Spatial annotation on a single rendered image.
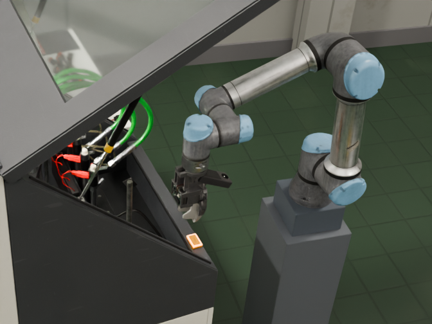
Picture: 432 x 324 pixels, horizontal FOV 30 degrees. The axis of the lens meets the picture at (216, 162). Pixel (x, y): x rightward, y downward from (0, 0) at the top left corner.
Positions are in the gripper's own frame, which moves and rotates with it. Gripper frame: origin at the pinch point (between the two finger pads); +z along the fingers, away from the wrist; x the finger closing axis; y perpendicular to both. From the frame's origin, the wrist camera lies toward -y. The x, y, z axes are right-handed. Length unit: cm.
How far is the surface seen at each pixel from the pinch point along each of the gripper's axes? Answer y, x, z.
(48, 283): 47.5, 12.9, -3.3
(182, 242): 1.9, -4.1, 13.2
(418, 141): -197, -116, 105
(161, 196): 1.4, -22.8, 10.4
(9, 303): 58, 13, 0
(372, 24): -228, -214, 88
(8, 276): 57, 13, -9
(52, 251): 46.1, 12.9, -14.1
